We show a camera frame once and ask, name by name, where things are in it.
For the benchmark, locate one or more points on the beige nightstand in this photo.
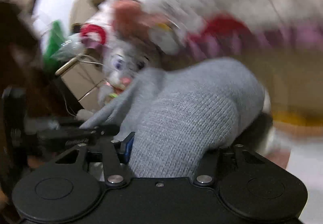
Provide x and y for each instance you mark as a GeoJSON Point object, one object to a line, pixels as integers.
{"type": "Point", "coordinates": [80, 80]}

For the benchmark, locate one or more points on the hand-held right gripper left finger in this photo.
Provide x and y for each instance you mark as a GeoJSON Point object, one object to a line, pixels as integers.
{"type": "Point", "coordinates": [128, 147]}

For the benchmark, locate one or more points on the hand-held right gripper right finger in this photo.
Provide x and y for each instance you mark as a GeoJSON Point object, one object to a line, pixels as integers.
{"type": "Point", "coordinates": [208, 163]}

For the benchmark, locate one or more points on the white plush toy tag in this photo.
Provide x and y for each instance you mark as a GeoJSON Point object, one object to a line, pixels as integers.
{"type": "Point", "coordinates": [162, 37]}

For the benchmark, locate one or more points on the white folded garment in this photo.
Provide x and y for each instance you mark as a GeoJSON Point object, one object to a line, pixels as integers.
{"type": "Point", "coordinates": [268, 102]}

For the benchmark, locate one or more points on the grey plush bunny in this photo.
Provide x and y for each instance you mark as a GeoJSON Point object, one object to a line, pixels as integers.
{"type": "Point", "coordinates": [126, 62]}

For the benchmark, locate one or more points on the wooden drawer cabinet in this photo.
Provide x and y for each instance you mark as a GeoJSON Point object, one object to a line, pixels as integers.
{"type": "Point", "coordinates": [20, 49]}

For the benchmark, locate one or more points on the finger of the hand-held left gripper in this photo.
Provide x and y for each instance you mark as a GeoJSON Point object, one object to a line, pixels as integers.
{"type": "Point", "coordinates": [70, 137]}
{"type": "Point", "coordinates": [75, 123]}

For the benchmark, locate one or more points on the clear plastic bag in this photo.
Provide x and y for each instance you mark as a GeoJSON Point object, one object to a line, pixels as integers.
{"type": "Point", "coordinates": [68, 47]}

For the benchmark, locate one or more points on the dark brown folded sweater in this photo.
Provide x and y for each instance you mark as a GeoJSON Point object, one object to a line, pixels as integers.
{"type": "Point", "coordinates": [254, 135]}

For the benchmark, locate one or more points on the beige bed base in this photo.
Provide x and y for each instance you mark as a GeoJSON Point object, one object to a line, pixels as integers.
{"type": "Point", "coordinates": [290, 75]}

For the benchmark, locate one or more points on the grey knit sweater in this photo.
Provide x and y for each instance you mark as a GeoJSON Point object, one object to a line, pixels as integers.
{"type": "Point", "coordinates": [181, 118]}

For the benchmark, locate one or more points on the green plastic bag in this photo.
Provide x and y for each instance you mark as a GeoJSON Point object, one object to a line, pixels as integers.
{"type": "Point", "coordinates": [54, 42]}

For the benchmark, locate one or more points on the checkered panda rug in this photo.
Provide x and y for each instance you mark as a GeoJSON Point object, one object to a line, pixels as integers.
{"type": "Point", "coordinates": [302, 163]}

